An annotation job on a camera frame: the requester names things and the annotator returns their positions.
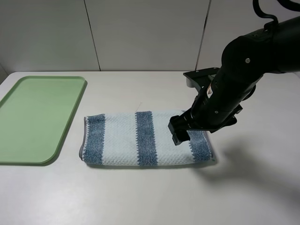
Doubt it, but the green plastic tray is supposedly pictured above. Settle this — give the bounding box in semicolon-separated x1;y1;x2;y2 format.
0;76;87;165

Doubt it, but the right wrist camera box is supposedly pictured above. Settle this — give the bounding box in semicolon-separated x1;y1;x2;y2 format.
183;67;219;91

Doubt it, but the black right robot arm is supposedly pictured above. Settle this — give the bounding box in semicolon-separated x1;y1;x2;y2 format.
168;17;300;145

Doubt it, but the blue white striped towel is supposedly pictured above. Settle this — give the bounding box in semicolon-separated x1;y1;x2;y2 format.
79;110;214;166

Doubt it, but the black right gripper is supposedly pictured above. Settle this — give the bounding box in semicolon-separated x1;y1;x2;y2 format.
168;86;243;146

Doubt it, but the black right camera cable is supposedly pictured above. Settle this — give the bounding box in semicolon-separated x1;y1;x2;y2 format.
252;0;285;26

